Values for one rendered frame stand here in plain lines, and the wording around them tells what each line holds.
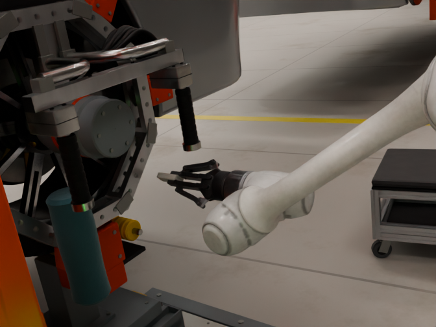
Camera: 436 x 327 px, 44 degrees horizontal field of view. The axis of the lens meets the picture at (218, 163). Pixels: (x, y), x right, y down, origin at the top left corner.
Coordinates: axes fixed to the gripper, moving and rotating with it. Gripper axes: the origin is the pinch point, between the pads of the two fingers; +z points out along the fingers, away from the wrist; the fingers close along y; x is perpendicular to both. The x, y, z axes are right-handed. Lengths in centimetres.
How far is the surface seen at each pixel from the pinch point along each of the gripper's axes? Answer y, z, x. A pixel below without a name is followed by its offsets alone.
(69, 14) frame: 21.7, 7.2, 42.4
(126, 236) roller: -17.6, 8.3, -1.0
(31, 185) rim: -15.1, 17.8, 26.1
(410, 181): 36, -36, -79
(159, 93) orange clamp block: 21.1, 7.2, 7.7
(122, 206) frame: -11.4, 7.1, 5.8
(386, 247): 16, -27, -99
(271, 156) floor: 74, 77, -164
